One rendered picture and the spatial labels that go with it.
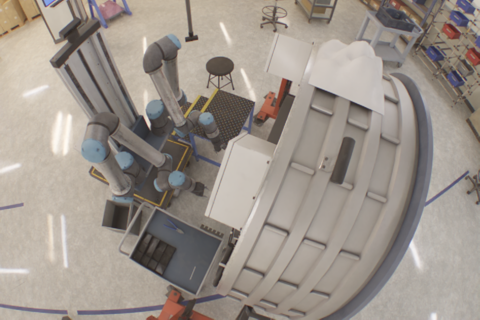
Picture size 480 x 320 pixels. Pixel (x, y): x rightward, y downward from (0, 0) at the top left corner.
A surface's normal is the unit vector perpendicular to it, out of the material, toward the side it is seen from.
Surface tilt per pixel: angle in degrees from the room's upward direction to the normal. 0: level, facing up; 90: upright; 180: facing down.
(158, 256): 0
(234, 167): 42
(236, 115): 0
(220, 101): 0
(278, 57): 55
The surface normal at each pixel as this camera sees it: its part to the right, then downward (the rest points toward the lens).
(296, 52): -0.29, 0.35
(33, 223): 0.04, -0.51
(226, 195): -0.23, 0.15
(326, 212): -0.15, -0.07
